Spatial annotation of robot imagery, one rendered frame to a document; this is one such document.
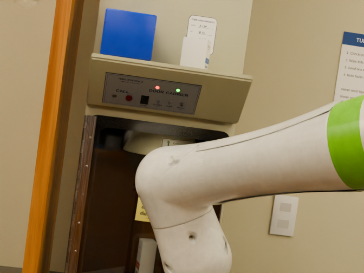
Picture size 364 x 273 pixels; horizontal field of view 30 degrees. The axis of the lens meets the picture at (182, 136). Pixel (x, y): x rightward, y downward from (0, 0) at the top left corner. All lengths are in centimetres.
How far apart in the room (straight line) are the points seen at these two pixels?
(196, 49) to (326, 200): 79
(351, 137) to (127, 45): 63
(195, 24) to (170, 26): 5
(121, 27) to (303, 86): 76
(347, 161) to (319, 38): 116
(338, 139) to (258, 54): 111
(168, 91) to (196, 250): 44
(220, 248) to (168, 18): 58
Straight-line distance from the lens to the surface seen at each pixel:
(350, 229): 203
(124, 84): 136
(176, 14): 145
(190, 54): 137
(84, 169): 143
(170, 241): 103
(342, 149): 82
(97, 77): 135
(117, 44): 133
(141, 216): 145
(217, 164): 94
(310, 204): 198
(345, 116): 83
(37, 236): 138
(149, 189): 101
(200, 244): 103
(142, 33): 133
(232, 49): 146
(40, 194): 137
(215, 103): 139
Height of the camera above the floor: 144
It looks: 3 degrees down
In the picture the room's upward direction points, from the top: 8 degrees clockwise
